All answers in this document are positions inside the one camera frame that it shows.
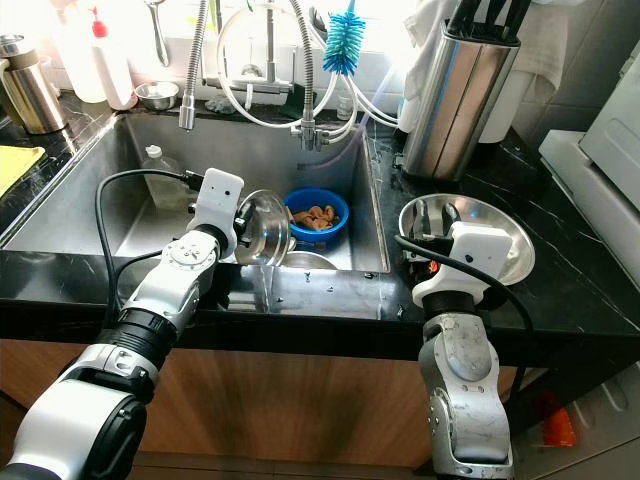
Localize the large steel plate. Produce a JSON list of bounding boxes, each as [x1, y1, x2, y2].
[[397, 193, 537, 286]]

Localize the brown food pieces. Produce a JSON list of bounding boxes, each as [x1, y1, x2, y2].
[[295, 205, 341, 231]]

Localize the shallow steel dish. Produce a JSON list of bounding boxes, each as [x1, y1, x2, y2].
[[280, 250, 338, 272]]

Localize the blue plastic bowl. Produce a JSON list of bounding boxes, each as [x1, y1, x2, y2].
[[282, 187, 351, 244]]

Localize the clear plastic bottle white cap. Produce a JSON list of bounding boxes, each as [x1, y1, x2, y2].
[[140, 145, 191, 211]]

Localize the steel knife block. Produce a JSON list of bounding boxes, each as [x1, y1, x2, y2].
[[400, 25, 521, 183]]

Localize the thin white plastic tube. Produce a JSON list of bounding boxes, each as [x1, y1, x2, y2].
[[335, 70, 401, 126]]

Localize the chrome faucet body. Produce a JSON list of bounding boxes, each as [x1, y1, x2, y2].
[[228, 5, 291, 109]]

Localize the small steel bowl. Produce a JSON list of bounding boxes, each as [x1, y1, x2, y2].
[[134, 81, 179, 112]]

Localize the white plastic tube loop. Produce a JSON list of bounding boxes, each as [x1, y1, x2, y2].
[[215, 5, 353, 129]]

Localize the white appliance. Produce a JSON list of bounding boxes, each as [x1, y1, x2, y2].
[[538, 70, 640, 266]]

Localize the yellow cloth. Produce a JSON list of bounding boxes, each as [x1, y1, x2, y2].
[[0, 143, 46, 196]]

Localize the wooden cabinet front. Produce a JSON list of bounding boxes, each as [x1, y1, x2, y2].
[[0, 340, 561, 473]]

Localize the stainless steel sink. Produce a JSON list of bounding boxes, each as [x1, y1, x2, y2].
[[0, 112, 391, 276]]

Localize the white bottle red pump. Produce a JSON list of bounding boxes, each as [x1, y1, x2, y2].
[[88, 8, 136, 111]]

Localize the teal bottle brush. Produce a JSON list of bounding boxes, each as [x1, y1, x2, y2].
[[323, 0, 367, 76]]

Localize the orange item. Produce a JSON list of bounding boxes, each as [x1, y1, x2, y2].
[[543, 395, 578, 448]]

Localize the steel thermos jug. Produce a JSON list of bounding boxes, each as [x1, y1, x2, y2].
[[0, 35, 69, 136]]

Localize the translucent white bottle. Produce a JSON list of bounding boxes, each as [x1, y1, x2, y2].
[[60, 8, 106, 103]]

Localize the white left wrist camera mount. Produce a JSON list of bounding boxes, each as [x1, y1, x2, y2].
[[193, 168, 247, 241]]

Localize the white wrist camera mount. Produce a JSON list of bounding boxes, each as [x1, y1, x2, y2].
[[412, 222, 516, 309], [193, 168, 247, 241]]

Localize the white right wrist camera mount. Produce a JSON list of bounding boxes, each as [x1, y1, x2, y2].
[[412, 222, 516, 309]]

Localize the steel flexible sprayer hose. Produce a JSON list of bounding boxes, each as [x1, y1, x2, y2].
[[178, 0, 216, 131]]

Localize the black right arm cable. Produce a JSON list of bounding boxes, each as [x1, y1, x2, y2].
[[395, 235, 539, 401]]

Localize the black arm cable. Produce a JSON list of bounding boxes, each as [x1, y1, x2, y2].
[[395, 235, 539, 401], [95, 168, 209, 331]]

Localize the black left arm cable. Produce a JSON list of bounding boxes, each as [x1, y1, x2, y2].
[[95, 168, 209, 331]]

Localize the steel flexible hose with valve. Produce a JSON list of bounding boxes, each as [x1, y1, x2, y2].
[[265, 0, 329, 153]]

